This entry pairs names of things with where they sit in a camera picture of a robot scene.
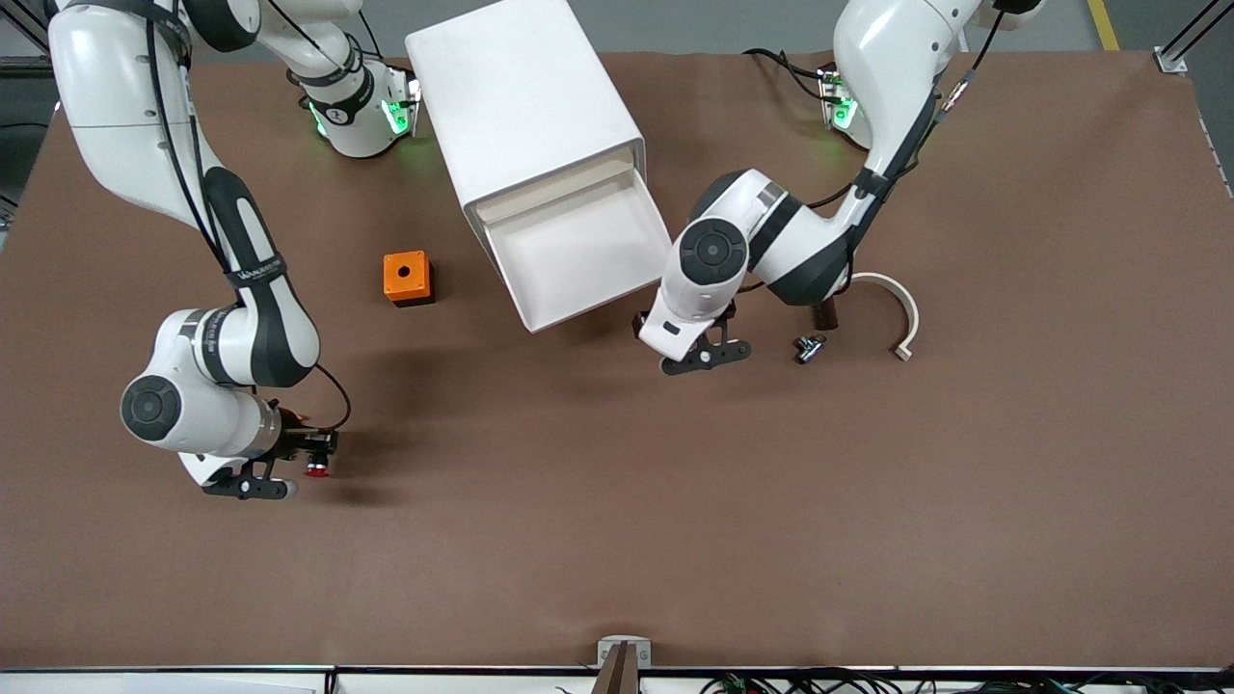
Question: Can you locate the orange box with hole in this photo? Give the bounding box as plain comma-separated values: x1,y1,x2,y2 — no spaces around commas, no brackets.
383,251,436,307

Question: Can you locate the white semicircular clamp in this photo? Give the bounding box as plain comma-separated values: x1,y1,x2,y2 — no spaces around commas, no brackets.
848,273,922,362

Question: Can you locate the brown table cover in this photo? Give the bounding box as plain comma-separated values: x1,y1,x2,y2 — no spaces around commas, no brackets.
0,48,1234,671

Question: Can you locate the brown vertical strip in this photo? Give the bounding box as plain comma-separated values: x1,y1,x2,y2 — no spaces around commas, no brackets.
591,643,641,694

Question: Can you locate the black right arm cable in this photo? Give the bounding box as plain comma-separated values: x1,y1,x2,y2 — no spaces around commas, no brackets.
145,0,354,432

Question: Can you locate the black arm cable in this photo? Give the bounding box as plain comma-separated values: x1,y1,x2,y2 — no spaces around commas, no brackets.
906,8,1008,194
145,0,354,432

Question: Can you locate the white table edge rail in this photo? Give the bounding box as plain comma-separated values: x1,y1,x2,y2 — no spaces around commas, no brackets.
0,665,1234,694

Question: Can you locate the black base cable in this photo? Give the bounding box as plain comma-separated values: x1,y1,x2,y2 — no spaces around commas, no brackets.
744,48,832,102

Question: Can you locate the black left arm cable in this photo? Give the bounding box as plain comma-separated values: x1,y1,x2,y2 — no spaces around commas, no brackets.
906,8,1008,194

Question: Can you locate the grey metal bracket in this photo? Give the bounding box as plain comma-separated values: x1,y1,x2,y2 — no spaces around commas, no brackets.
598,635,653,670

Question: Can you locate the tangled cable bundle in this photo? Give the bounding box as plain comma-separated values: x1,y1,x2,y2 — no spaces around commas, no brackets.
699,668,1234,694

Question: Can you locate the aluminium frame post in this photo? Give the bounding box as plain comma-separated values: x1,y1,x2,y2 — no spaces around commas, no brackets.
1154,0,1234,74
0,0,59,78

